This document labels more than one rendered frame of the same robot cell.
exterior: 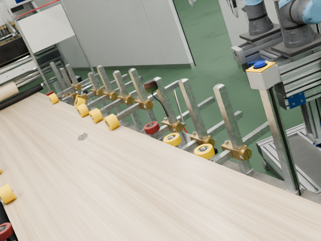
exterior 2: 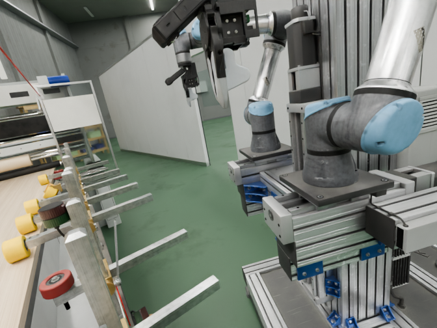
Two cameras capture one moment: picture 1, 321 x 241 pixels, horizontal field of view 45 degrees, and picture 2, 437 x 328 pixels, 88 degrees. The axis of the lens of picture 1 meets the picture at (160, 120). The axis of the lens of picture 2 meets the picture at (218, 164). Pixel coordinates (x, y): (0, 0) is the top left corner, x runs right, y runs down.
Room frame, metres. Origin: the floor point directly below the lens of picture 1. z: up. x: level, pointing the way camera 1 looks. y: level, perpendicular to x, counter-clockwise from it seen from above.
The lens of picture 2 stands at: (1.25, -0.39, 1.32)
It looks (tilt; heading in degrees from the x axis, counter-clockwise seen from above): 16 degrees down; 352
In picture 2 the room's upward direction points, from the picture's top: 10 degrees counter-clockwise
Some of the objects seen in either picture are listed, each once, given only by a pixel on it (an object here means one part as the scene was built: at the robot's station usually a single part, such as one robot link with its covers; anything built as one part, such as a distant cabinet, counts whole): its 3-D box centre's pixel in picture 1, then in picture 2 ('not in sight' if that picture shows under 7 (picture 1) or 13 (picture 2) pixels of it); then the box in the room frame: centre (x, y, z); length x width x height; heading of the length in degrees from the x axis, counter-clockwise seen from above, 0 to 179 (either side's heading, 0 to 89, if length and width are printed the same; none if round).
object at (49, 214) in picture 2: (149, 83); (52, 209); (1.86, -0.02, 1.12); 0.06 x 0.06 x 0.02
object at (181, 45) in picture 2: not in sight; (181, 42); (2.49, -0.48, 1.61); 0.09 x 0.08 x 0.11; 84
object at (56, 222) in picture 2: (151, 88); (56, 218); (1.86, -0.02, 1.09); 0.06 x 0.06 x 0.02
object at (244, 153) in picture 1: (236, 150); not in sight; (1.45, -0.25, 0.82); 0.14 x 0.06 x 0.05; 24
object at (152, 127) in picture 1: (154, 133); (61, 293); (1.88, 0.06, 0.85); 0.08 x 0.08 x 0.11
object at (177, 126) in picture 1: (172, 125); (101, 279); (1.90, -0.05, 0.85); 0.14 x 0.06 x 0.05; 24
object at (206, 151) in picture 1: (207, 159); not in sight; (1.41, -0.12, 0.85); 0.08 x 0.08 x 0.11
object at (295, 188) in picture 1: (282, 142); not in sight; (1.19, -0.37, 0.93); 0.05 x 0.05 x 0.45; 24
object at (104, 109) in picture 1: (128, 96); (87, 201); (2.39, 0.14, 0.95); 0.50 x 0.04 x 0.04; 114
